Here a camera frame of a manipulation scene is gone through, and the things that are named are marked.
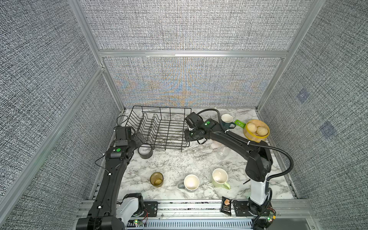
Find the black wire dish rack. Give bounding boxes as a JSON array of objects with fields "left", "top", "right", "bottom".
[{"left": 123, "top": 105, "right": 192, "bottom": 150}]

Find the dark green ceramic mug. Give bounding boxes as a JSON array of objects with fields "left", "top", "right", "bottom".
[{"left": 221, "top": 114, "right": 236, "bottom": 130}]

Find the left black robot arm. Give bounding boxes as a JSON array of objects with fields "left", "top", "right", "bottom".
[{"left": 76, "top": 127, "right": 147, "bottom": 230}]

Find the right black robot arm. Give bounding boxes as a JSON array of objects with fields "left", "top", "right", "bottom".
[{"left": 185, "top": 115, "right": 273, "bottom": 216}]

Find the clear glass cup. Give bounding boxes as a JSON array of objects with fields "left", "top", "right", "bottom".
[{"left": 216, "top": 146, "right": 230, "bottom": 161}]

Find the amber glass cup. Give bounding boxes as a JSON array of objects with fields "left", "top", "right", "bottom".
[{"left": 150, "top": 172, "right": 164, "bottom": 187}]

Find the white grey ceramic mug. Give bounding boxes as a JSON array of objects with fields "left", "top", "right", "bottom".
[{"left": 178, "top": 174, "right": 200, "bottom": 192}]

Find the light green ceramic mug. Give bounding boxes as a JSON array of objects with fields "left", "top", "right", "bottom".
[{"left": 212, "top": 168, "right": 231, "bottom": 190}]

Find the round bread bun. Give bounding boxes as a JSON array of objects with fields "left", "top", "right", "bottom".
[
  {"left": 256, "top": 126, "right": 269, "bottom": 137},
  {"left": 246, "top": 122, "right": 257, "bottom": 133}
]

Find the black snack packet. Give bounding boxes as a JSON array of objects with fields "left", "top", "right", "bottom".
[{"left": 220, "top": 196, "right": 232, "bottom": 216}]

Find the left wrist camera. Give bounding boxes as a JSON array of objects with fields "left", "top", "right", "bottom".
[{"left": 115, "top": 126, "right": 132, "bottom": 141}]

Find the yellow bowl with green handle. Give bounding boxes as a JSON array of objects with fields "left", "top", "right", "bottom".
[{"left": 235, "top": 119, "right": 270, "bottom": 143}]

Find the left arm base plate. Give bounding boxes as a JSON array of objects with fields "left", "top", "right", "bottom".
[{"left": 143, "top": 201, "right": 159, "bottom": 217}]

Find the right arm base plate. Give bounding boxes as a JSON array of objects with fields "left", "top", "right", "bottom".
[{"left": 232, "top": 200, "right": 253, "bottom": 217}]

